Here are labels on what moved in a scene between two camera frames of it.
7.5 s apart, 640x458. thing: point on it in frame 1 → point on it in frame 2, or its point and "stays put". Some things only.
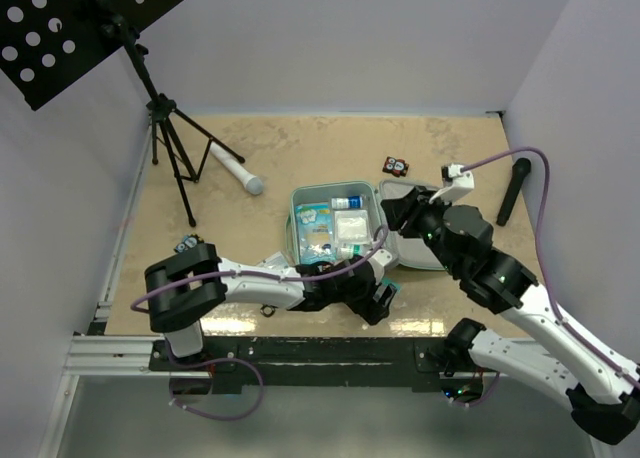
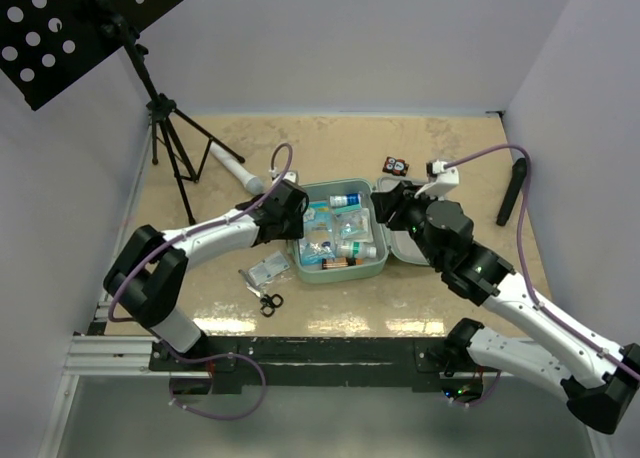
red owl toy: [396, 167] stays put
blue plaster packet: [315, 232] stays put
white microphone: [252, 184] stays put
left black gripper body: [360, 300] → [292, 225]
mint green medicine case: [337, 222] stays put
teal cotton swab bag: [388, 281] → [352, 223]
